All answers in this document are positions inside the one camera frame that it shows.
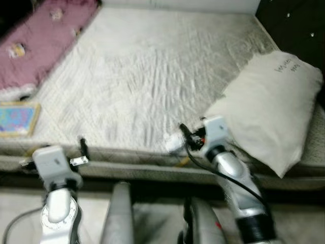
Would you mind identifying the mauve cartoon print blanket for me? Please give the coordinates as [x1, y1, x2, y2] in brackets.
[0, 0, 100, 100]

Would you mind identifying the black tufted headboard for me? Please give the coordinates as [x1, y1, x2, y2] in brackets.
[255, 0, 325, 77]

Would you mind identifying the grey right robot leg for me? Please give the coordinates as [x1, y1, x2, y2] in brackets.
[178, 197, 226, 244]

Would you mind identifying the grey robot leg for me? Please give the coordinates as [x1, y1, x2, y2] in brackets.
[178, 197, 226, 244]
[101, 182, 134, 244]

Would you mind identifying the white paper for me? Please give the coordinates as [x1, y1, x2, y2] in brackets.
[166, 133, 187, 154]

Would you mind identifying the grey left robot leg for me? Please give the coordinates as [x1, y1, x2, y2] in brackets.
[101, 182, 134, 244]

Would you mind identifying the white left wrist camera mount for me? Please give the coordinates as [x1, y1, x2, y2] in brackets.
[31, 146, 82, 191]

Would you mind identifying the cream pillow with writing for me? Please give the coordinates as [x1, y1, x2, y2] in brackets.
[203, 51, 324, 178]

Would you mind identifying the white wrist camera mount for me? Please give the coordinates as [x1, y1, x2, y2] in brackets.
[201, 116, 229, 153]
[31, 146, 82, 191]

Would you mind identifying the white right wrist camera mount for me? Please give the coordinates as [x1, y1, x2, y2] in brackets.
[201, 116, 229, 153]

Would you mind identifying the grey quilted mattress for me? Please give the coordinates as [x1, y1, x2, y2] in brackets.
[0, 6, 325, 191]

